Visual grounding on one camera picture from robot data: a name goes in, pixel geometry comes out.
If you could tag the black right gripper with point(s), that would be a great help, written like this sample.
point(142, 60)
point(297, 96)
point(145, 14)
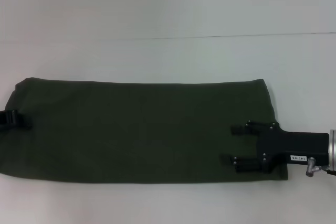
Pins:
point(291, 146)

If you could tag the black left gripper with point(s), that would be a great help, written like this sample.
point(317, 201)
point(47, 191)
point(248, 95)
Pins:
point(6, 120)

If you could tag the dark green t-shirt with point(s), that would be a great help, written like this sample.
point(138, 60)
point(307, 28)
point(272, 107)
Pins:
point(136, 129)

